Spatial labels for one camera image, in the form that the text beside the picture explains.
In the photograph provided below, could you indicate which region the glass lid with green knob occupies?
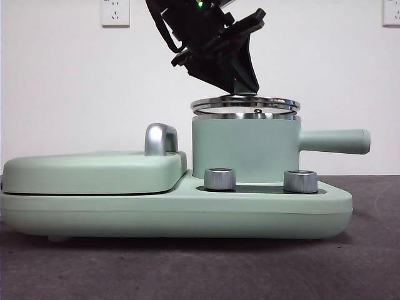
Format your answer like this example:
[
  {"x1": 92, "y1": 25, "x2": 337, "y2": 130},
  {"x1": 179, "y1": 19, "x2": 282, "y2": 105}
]
[{"x1": 190, "y1": 81, "x2": 301, "y2": 121}]

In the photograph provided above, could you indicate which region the silver control knob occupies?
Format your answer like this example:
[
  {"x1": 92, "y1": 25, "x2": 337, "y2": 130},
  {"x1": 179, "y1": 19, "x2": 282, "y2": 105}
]
[
  {"x1": 283, "y1": 170, "x2": 319, "y2": 193},
  {"x1": 203, "y1": 167, "x2": 237, "y2": 191}
]

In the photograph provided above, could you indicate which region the mint green griddle cover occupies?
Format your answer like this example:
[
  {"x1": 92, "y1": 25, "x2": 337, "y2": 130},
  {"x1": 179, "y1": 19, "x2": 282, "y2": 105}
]
[{"x1": 2, "y1": 151, "x2": 189, "y2": 196}]

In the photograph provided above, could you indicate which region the mint green breakfast maker base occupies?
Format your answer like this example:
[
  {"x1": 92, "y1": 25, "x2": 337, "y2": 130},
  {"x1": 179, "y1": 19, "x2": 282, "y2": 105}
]
[{"x1": 0, "y1": 174, "x2": 354, "y2": 243}]

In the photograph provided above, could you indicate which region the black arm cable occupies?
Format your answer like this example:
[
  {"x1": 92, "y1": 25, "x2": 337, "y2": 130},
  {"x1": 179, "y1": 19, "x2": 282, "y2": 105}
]
[{"x1": 145, "y1": 0, "x2": 184, "y2": 53}]

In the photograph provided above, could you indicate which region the mint green pot with handle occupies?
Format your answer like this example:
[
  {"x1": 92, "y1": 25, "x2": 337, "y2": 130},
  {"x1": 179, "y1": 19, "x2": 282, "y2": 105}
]
[{"x1": 191, "y1": 111, "x2": 372, "y2": 184}]

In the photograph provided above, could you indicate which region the chrome griddle cover handle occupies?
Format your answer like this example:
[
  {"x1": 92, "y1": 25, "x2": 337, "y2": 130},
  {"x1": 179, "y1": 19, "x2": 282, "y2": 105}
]
[{"x1": 144, "y1": 123, "x2": 180, "y2": 156}]

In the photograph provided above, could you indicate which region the white wall socket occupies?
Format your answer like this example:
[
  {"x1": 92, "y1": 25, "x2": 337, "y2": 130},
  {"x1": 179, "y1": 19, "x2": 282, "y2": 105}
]
[
  {"x1": 382, "y1": 0, "x2": 400, "y2": 28},
  {"x1": 100, "y1": 0, "x2": 131, "y2": 28}
]

